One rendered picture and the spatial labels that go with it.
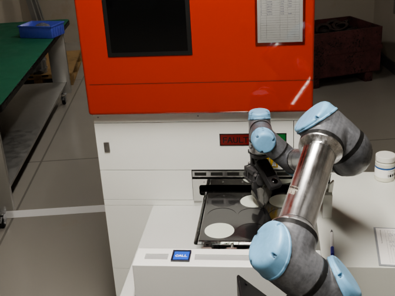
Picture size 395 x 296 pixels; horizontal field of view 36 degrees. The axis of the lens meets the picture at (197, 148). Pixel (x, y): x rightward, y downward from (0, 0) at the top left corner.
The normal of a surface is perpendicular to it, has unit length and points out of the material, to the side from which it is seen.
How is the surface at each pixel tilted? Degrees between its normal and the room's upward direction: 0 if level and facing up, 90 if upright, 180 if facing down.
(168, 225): 0
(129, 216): 90
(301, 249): 53
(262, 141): 90
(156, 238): 0
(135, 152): 90
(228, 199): 0
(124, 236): 90
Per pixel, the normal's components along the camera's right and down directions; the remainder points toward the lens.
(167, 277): -0.11, 0.39
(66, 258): -0.06, -0.92
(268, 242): -0.79, -0.51
